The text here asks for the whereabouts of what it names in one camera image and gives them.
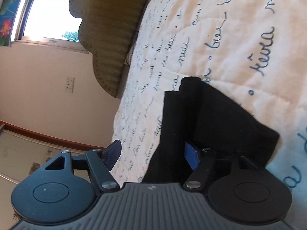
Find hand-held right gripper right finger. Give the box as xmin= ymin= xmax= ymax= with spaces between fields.
xmin=183 ymin=142 xmax=265 ymax=192

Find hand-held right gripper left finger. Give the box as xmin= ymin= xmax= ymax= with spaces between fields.
xmin=43 ymin=139 xmax=122 ymax=192

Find black pants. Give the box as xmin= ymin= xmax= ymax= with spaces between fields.
xmin=139 ymin=77 xmax=281 ymax=184

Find floral glass wardrobe door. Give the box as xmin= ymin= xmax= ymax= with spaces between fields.
xmin=0 ymin=129 xmax=63 ymax=192

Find white script-printed quilt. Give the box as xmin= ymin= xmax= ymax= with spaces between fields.
xmin=111 ymin=0 xmax=307 ymax=211

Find olive padded headboard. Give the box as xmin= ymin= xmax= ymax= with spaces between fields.
xmin=69 ymin=0 xmax=155 ymax=98

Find window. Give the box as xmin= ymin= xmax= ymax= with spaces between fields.
xmin=11 ymin=0 xmax=90 ymax=53

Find blue floral curtain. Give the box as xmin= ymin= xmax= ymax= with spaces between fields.
xmin=0 ymin=0 xmax=31 ymax=47

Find brown wooden wardrobe frame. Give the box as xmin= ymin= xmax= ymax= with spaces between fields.
xmin=0 ymin=120 xmax=107 ymax=153

